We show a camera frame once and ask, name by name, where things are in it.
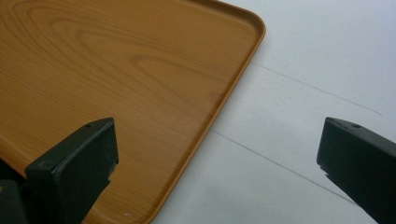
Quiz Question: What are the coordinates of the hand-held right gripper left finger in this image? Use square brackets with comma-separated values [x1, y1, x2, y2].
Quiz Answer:
[24, 117, 120, 224]

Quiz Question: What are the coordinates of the wooden tray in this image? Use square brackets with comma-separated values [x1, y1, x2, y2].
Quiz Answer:
[0, 0, 267, 224]

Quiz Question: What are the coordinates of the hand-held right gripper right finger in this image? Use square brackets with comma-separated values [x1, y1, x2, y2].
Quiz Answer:
[316, 117, 396, 224]

